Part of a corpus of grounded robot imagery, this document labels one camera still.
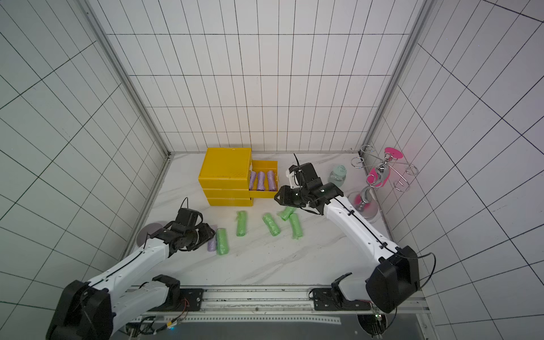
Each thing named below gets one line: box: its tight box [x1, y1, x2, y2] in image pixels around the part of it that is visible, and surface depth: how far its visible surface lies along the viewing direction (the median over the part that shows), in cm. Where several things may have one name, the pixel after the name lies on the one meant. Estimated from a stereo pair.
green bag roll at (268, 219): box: [262, 213, 282, 237], surface depth 92 cm
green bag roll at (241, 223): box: [235, 210, 247, 237], surface depth 91 cm
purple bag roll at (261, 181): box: [256, 171, 265, 192], surface depth 96 cm
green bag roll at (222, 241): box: [216, 227, 229, 256], surface depth 87 cm
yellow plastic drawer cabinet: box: [198, 148, 254, 207], surface depth 89 cm
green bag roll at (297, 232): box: [289, 213, 303, 240], surface depth 91 cm
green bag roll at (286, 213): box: [278, 206, 297, 221], surface depth 94 cm
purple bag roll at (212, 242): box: [207, 224, 218, 252], surface depth 85 cm
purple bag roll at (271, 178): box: [267, 170, 277, 192], surface depth 99 cm
